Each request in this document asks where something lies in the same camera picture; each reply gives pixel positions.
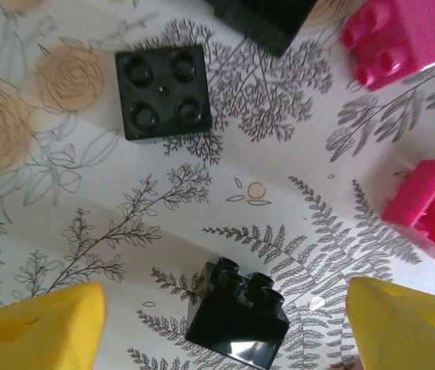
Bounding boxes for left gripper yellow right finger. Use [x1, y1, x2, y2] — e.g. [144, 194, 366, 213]
[346, 276, 435, 370]

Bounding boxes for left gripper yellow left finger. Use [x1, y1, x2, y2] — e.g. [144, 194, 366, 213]
[0, 281, 108, 370]

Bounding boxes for pink lego brick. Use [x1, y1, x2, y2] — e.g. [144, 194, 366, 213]
[381, 158, 435, 271]
[340, 0, 435, 92]

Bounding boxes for black lego brick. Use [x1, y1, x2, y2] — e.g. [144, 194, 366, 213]
[115, 44, 214, 146]
[184, 257, 290, 365]
[213, 0, 319, 59]

